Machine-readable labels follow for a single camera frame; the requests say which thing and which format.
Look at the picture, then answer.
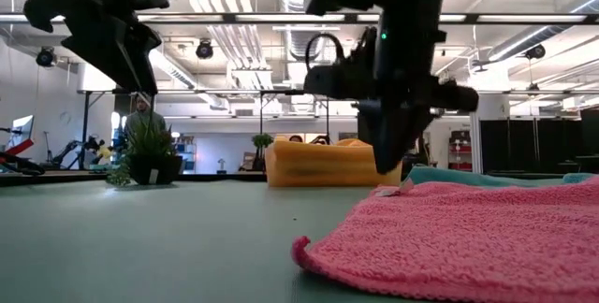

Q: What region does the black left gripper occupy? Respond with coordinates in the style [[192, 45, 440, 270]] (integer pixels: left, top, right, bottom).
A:
[[22, 0, 163, 95]]

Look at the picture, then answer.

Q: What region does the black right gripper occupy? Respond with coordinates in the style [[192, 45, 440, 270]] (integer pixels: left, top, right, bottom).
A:
[[358, 12, 479, 176]]

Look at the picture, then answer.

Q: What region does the orange microfiber towel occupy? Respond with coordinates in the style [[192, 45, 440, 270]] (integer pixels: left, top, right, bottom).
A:
[[336, 137, 373, 149]]

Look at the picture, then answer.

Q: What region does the teal microfiber towel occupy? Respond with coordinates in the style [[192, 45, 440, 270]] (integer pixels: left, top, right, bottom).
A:
[[404, 166, 599, 189]]

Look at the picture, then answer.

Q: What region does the pink microfiber towel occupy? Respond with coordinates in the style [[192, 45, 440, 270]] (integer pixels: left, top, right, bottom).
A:
[[292, 180, 599, 303]]

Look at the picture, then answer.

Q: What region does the black ceiling spotlight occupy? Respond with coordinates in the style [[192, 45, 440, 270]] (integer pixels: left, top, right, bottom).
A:
[[195, 38, 215, 60], [36, 46, 58, 68], [524, 43, 547, 61]]

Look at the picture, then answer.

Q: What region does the red storage shelf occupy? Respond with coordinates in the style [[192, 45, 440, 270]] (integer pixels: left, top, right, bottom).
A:
[[448, 129, 473, 172]]

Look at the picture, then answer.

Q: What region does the shelf with blue items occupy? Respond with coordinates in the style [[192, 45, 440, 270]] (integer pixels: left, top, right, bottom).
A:
[[173, 135, 197, 173]]

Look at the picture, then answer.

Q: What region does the small potted plant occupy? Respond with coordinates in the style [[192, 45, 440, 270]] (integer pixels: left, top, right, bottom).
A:
[[106, 120, 184, 187]]

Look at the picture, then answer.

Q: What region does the overhead light bar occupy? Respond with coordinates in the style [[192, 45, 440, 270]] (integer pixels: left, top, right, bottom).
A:
[[0, 11, 599, 26]]

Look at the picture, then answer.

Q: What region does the large leafy potted plant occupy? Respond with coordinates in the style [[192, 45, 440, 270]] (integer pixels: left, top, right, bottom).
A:
[[251, 133, 275, 172]]

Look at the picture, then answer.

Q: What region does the computer monitor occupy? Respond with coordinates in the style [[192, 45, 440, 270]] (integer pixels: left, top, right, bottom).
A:
[[7, 114, 36, 150]]

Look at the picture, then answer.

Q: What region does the black partition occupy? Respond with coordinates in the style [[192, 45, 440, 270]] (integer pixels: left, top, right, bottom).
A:
[[479, 106, 599, 176]]

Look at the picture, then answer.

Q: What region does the green table mat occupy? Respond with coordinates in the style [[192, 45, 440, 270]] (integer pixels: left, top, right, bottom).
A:
[[0, 179, 599, 303]]

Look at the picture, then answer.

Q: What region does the white air duct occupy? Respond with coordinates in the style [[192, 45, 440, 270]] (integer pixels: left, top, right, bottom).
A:
[[147, 48, 230, 110]]

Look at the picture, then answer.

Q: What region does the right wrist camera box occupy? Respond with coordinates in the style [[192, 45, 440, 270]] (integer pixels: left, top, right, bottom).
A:
[[302, 62, 378, 101]]

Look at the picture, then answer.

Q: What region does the black metal frame stand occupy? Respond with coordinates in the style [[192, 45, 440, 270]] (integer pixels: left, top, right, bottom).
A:
[[80, 90, 93, 171], [258, 89, 330, 173]]

